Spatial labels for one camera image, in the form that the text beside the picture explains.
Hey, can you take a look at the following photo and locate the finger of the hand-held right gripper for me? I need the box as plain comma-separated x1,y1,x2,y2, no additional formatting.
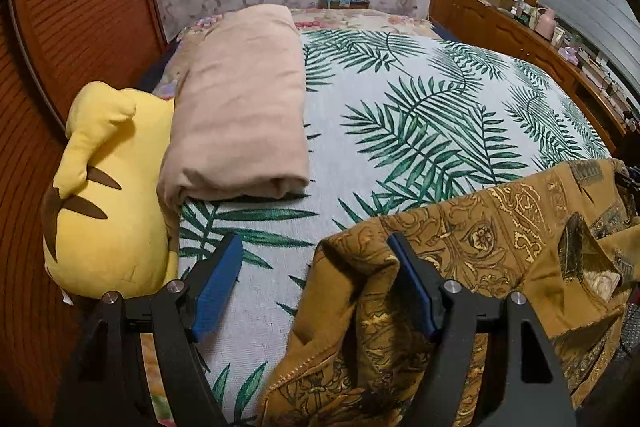
614,164,640,208

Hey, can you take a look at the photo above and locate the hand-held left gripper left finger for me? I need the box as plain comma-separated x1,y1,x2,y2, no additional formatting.
52,232,244,427

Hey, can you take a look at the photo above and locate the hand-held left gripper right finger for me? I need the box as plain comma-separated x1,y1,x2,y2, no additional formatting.
387,232,576,427

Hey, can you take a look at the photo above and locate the golden brown patterned shirt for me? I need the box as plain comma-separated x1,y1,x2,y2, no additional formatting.
256,159,640,427

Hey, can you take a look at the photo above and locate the colourful floral sheet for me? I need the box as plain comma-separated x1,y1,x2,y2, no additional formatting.
140,337,173,427

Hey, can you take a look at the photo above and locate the yellow plush toy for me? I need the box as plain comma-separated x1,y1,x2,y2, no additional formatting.
41,81,183,300

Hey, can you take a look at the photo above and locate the grey patterned cloth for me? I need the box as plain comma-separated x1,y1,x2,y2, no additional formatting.
619,302,640,360

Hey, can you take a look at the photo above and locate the green leaf print blanket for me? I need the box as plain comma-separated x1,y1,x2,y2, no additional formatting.
170,29,613,427

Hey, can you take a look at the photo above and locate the pink thermos jug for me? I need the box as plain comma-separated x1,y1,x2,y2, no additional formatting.
534,7,557,40

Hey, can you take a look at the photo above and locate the beige folded blanket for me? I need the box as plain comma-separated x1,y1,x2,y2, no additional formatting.
156,4,312,212

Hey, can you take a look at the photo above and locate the wooden sideboard cabinet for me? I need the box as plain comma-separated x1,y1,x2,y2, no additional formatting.
429,0,638,158

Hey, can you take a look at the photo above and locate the floral blanket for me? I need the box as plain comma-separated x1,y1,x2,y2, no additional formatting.
172,7,443,42

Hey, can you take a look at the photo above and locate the brown louvred wooden wardrobe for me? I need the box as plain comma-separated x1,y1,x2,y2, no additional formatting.
0,0,168,427

